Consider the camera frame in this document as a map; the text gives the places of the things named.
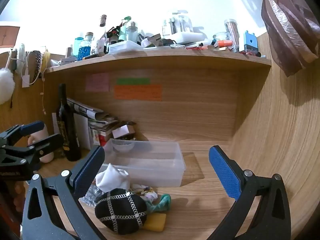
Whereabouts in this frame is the round glass jar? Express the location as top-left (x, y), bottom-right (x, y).
top-left (213, 32), bottom-right (232, 47)

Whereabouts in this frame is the white fluffy pompom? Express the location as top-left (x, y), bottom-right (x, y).
top-left (0, 69), bottom-right (16, 105)

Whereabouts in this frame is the clear plastic storage box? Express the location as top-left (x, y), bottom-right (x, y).
top-left (100, 140), bottom-right (186, 187)

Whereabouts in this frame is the blue block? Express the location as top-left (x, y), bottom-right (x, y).
top-left (243, 31), bottom-right (257, 54)

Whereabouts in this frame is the green cloth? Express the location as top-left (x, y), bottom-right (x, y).
top-left (147, 194), bottom-right (172, 216)

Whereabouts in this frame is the red and white box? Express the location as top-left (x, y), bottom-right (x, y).
top-left (89, 127), bottom-right (111, 147)

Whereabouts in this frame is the small cardboard box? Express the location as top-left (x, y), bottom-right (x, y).
top-left (112, 122), bottom-right (137, 141)

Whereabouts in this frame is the clear plastic bag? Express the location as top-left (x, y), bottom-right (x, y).
top-left (79, 179), bottom-right (105, 207)

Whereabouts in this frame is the white plastic container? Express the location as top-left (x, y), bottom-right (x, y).
top-left (108, 40), bottom-right (142, 55)

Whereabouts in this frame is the clear glass bottle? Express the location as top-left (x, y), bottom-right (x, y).
top-left (126, 22), bottom-right (139, 42)

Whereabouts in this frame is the white upright book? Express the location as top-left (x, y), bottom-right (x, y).
top-left (52, 112), bottom-right (91, 151)

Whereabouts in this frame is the brown hanging curtain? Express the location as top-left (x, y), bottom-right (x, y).
top-left (261, 0), bottom-right (319, 78)

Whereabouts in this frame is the tall jar of brown sticks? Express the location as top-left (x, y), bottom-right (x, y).
top-left (224, 19), bottom-right (241, 53)

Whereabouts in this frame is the orange sticky note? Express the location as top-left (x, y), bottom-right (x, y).
top-left (114, 84), bottom-right (163, 102)

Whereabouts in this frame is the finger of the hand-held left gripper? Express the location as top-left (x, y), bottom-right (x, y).
top-left (0, 121), bottom-right (45, 147)
top-left (27, 133), bottom-right (64, 160)

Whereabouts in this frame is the flat white box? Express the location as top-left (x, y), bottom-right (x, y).
top-left (172, 32), bottom-right (204, 44)

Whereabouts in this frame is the black studded headband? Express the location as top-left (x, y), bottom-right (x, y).
top-left (27, 50), bottom-right (42, 85)

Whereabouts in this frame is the teal bottle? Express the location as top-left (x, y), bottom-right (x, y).
top-left (74, 37), bottom-right (84, 56)

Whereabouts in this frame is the green pump bottle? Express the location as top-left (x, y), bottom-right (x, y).
top-left (118, 16), bottom-right (132, 43)

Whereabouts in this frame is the brown capped clear bottle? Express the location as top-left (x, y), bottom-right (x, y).
top-left (99, 14), bottom-right (108, 47)

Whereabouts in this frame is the black studded pouch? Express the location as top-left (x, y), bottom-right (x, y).
top-left (94, 188), bottom-right (148, 235)

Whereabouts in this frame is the stack of newspapers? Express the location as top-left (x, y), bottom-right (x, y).
top-left (66, 97), bottom-right (119, 131)

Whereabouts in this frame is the clear cosmetic organiser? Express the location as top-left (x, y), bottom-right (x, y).
top-left (162, 10), bottom-right (194, 38)

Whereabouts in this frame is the small patterned cloth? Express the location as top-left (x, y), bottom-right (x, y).
top-left (132, 184), bottom-right (158, 201)

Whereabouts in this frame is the brown cardboard box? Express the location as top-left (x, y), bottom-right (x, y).
top-left (0, 26), bottom-right (21, 48)

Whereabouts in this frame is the bottle of blue beads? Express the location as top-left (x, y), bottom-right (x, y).
top-left (78, 32), bottom-right (95, 61)

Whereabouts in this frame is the white sock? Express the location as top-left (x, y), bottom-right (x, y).
top-left (96, 163), bottom-right (131, 192)

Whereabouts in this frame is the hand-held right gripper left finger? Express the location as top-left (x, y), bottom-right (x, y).
top-left (22, 145), bottom-right (105, 240)

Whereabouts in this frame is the open cardboard packet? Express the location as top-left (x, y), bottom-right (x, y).
top-left (147, 33), bottom-right (163, 47)

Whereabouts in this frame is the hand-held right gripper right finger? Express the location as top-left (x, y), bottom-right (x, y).
top-left (207, 145), bottom-right (292, 240)

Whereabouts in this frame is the wooden shelf board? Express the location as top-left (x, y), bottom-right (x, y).
top-left (44, 47), bottom-right (272, 74)

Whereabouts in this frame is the dark wine bottle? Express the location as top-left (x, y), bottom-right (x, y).
top-left (55, 83), bottom-right (82, 162)

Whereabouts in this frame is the white bowl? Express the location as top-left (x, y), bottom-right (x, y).
top-left (111, 140), bottom-right (134, 153)

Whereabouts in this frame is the yellow sponge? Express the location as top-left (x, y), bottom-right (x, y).
top-left (143, 213), bottom-right (167, 231)

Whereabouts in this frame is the pink sticky note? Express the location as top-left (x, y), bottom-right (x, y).
top-left (85, 73), bottom-right (110, 92)

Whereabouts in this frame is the pale pink rounded object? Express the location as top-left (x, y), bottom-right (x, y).
top-left (28, 126), bottom-right (55, 163)

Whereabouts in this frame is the green sticky note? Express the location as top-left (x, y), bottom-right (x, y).
top-left (116, 78), bottom-right (151, 85)

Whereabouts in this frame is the yellow headband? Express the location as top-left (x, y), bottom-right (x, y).
top-left (41, 51), bottom-right (51, 72)

